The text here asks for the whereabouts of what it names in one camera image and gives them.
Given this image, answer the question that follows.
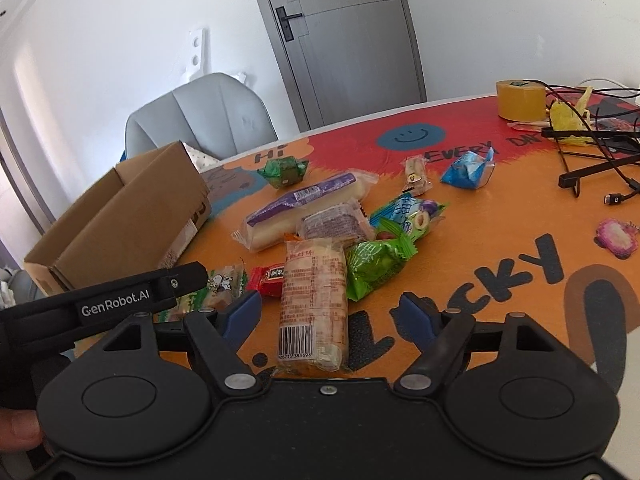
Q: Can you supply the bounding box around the yellow tape roll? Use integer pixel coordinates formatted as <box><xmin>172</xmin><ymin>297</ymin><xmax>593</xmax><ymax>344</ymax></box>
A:
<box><xmin>496</xmin><ymin>79</ymin><xmax>547</xmax><ymax>122</ymax></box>

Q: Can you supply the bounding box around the small green snack packet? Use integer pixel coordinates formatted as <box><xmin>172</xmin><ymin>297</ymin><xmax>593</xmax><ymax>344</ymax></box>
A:
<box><xmin>256</xmin><ymin>156</ymin><xmax>310</xmax><ymax>190</ymax></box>

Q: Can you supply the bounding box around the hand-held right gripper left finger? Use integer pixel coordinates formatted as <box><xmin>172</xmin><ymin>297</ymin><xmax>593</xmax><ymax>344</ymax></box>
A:
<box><xmin>100</xmin><ymin>290</ymin><xmax>273</xmax><ymax>398</ymax></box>

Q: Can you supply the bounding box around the patterned white cushion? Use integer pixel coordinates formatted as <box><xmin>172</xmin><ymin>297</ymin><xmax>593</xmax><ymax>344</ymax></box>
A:
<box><xmin>182</xmin><ymin>142</ymin><xmax>221</xmax><ymax>173</ymax></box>

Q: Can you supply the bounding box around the purple white bread packet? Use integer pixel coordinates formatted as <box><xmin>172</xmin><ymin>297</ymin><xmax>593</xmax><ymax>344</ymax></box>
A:
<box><xmin>232</xmin><ymin>171</ymin><xmax>380</xmax><ymax>252</ymax></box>

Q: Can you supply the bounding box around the large green snack packet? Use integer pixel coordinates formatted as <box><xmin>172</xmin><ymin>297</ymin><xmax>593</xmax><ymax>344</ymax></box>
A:
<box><xmin>345</xmin><ymin>217</ymin><xmax>418</xmax><ymax>303</ymax></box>

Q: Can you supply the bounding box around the brown cardboard box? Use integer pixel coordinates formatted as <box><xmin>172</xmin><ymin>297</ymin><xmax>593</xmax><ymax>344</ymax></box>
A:
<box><xmin>24</xmin><ymin>141</ymin><xmax>212</xmax><ymax>306</ymax></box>

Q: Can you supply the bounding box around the small beige snack packet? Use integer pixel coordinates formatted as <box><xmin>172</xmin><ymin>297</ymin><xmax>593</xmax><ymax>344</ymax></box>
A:
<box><xmin>402</xmin><ymin>156</ymin><xmax>432</xmax><ymax>196</ymax></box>

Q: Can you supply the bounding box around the clear brown bread packet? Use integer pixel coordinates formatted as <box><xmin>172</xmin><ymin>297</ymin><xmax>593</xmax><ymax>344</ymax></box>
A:
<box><xmin>298</xmin><ymin>200</ymin><xmax>376</xmax><ymax>242</ymax></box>

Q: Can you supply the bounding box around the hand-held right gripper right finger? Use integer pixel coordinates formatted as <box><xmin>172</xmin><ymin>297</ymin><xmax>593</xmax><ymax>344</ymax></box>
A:
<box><xmin>392</xmin><ymin>290</ymin><xmax>557</xmax><ymax>398</ymax></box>

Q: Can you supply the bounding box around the blue green cartoon packet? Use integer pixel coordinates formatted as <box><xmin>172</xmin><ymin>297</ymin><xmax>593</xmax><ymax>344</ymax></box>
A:
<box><xmin>370</xmin><ymin>192</ymin><xmax>450</xmax><ymax>241</ymax></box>

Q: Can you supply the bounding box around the grey chair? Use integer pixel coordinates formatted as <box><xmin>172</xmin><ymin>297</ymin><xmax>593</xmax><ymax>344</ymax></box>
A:
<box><xmin>125</xmin><ymin>72</ymin><xmax>279</xmax><ymax>161</ymax></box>

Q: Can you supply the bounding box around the blue snack packet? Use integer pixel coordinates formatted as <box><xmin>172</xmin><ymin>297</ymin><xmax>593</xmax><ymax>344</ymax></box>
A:
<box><xmin>440</xmin><ymin>147</ymin><xmax>497</xmax><ymax>190</ymax></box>

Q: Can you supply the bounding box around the black door handle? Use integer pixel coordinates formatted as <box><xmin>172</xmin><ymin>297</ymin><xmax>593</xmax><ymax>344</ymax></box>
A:
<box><xmin>276</xmin><ymin>6</ymin><xmax>304</xmax><ymax>42</ymax></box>

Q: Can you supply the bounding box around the crumpled yellow wrapper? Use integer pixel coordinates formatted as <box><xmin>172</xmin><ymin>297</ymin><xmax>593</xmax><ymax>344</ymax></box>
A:
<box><xmin>549</xmin><ymin>86</ymin><xmax>595</xmax><ymax>147</ymax></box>

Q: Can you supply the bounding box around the colourful printed tablecloth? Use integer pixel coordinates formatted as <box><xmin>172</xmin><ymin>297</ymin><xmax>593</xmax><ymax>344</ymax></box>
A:
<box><xmin>200</xmin><ymin>91</ymin><xmax>640</xmax><ymax>393</ymax></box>

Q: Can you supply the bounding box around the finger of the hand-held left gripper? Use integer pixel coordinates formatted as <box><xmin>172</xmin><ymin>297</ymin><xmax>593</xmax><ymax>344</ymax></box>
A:
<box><xmin>152</xmin><ymin>261</ymin><xmax>209</xmax><ymax>307</ymax></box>

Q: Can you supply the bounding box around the person's left hand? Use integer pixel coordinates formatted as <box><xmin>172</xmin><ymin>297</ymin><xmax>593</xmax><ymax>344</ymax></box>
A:
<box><xmin>0</xmin><ymin>406</ymin><xmax>45</xmax><ymax>453</ymax></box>

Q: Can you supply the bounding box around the black metal stand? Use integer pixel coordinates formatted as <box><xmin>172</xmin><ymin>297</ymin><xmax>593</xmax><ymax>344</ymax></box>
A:
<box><xmin>541</xmin><ymin>126</ymin><xmax>640</xmax><ymax>190</ymax></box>

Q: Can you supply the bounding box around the green white cartoon packet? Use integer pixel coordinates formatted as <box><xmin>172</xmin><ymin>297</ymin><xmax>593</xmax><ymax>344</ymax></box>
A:
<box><xmin>162</xmin><ymin>259</ymin><xmax>247</xmax><ymax>322</ymax></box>

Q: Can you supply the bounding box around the tan barcode biscuit packet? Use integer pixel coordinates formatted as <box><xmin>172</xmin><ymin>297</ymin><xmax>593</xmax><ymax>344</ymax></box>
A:
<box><xmin>277</xmin><ymin>237</ymin><xmax>349</xmax><ymax>373</ymax></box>

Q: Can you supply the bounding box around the grey door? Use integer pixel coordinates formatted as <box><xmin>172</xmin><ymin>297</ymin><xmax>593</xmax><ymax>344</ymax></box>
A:
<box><xmin>245</xmin><ymin>0</ymin><xmax>428</xmax><ymax>131</ymax></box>

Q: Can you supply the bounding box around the small red snack packet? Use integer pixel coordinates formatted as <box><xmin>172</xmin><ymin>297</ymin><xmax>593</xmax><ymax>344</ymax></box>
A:
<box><xmin>245</xmin><ymin>265</ymin><xmax>286</xmax><ymax>298</ymax></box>

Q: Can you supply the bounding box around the white wall bracket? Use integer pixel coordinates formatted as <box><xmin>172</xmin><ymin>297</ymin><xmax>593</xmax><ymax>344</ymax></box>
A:
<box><xmin>182</xmin><ymin>29</ymin><xmax>206</xmax><ymax>80</ymax></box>

